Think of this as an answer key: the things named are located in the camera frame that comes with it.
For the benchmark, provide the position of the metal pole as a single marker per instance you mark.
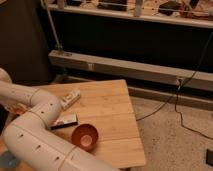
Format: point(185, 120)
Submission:
point(58, 45)

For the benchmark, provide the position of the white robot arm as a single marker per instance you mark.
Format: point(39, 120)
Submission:
point(29, 139)

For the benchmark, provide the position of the red ceramic cup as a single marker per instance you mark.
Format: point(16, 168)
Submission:
point(85, 136)

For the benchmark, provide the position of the black object on floor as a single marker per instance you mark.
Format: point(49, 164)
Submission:
point(209, 157)

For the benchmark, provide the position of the black and red box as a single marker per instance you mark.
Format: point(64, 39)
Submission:
point(65, 121)

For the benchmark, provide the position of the cluttered wooden shelf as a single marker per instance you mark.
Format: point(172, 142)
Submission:
point(177, 12)

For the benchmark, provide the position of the blue cloth piece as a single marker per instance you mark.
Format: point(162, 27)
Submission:
point(8, 160)

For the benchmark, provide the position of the wooden table board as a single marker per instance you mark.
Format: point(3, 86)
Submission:
point(107, 106)

